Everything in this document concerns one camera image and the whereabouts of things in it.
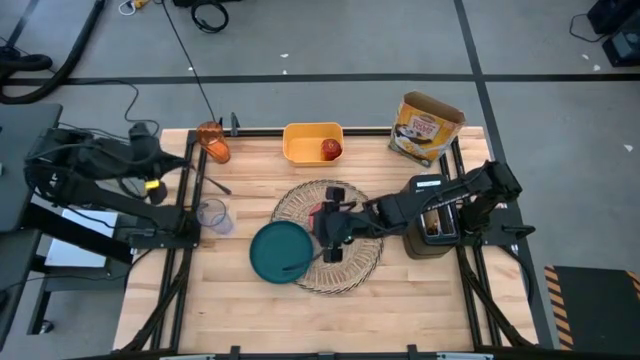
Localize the black office desk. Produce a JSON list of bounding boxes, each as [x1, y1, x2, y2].
[[0, 102, 64, 235]]

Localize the long thin black cable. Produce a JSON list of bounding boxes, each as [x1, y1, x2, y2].
[[160, 0, 218, 125]]

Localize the yellow cereal box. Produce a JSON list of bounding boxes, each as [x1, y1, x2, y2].
[[387, 90, 467, 169]]

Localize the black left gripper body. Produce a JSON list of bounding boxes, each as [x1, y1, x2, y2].
[[127, 122, 170, 206]]

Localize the round woven wicker placemat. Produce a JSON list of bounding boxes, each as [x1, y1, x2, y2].
[[269, 178, 385, 296]]

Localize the yellow plastic bin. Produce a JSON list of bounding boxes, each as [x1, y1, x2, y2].
[[281, 121, 346, 168]]

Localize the looping black floor cable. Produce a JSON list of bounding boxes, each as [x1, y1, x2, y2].
[[64, 78, 162, 129]]

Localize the orange plastic cup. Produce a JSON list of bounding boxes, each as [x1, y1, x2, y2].
[[195, 120, 233, 165]]

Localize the black aluminium table frame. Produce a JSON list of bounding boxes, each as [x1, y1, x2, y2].
[[119, 112, 539, 360]]

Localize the black toaster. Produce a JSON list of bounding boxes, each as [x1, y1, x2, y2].
[[402, 173, 462, 261]]

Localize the white flat board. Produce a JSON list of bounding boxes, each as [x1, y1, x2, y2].
[[44, 208, 119, 269]]

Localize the red apple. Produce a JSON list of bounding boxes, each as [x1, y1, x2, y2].
[[320, 138, 344, 162]]

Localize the black equipment cases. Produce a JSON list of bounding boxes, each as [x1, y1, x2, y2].
[[585, 0, 640, 69]]

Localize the red bowl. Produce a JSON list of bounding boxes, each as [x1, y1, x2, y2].
[[308, 203, 325, 235]]

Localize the yellow plug with white cord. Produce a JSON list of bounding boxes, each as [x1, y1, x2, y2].
[[118, 0, 151, 16]]

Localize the black yellow striped mat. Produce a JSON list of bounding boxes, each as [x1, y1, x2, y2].
[[543, 264, 640, 352]]

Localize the teal round plate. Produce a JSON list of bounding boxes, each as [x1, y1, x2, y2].
[[248, 220, 316, 286]]

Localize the thick black floor hose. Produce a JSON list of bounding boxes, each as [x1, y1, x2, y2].
[[0, 0, 108, 105]]

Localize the clear plastic cup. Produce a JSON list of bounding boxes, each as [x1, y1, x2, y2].
[[195, 198, 236, 237]]

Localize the coiled black cable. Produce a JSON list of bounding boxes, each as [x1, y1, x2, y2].
[[189, 0, 231, 35]]

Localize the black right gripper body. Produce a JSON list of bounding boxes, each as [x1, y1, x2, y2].
[[312, 186, 374, 264]]

